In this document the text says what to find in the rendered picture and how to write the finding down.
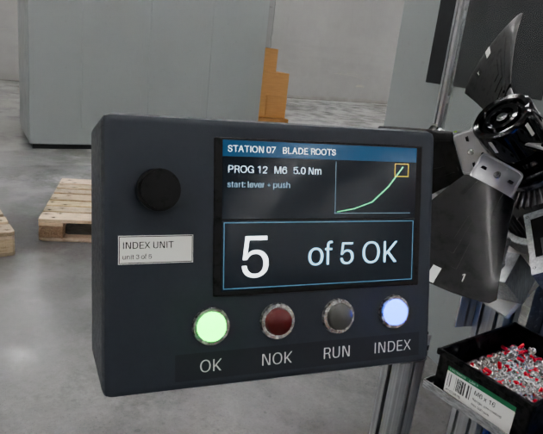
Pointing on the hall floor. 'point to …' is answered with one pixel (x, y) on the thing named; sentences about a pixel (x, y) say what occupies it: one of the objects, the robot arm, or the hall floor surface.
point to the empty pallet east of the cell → (66, 211)
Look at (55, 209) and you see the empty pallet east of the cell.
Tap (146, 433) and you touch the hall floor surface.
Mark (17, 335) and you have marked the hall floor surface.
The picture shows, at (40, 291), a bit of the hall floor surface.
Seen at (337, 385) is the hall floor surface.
